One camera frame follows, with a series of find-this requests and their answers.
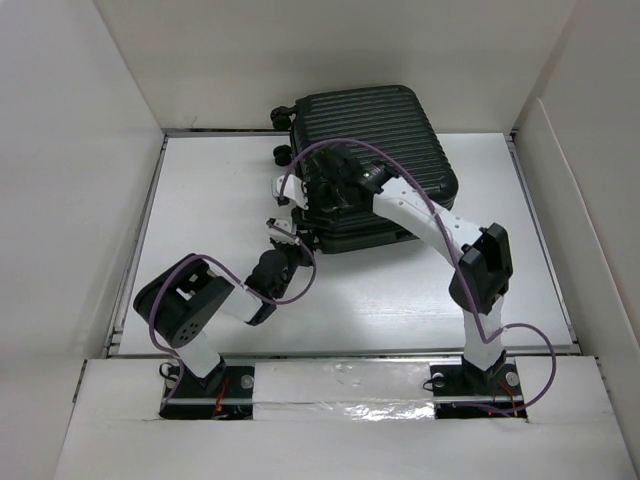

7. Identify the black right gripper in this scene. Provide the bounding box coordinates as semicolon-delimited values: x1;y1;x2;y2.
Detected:
296;178;347;231

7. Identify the black hard-shell suitcase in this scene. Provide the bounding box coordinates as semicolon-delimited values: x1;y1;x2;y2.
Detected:
270;85;459;254

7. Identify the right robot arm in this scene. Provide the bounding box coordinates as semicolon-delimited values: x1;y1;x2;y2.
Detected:
298;138;513;394

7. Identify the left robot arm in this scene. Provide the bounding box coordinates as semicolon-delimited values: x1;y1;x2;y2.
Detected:
133;243;316;397

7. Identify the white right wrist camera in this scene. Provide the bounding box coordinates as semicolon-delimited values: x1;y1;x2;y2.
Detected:
271;175;309;210

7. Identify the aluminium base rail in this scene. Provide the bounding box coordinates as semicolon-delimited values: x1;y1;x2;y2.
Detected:
102;349;531;421

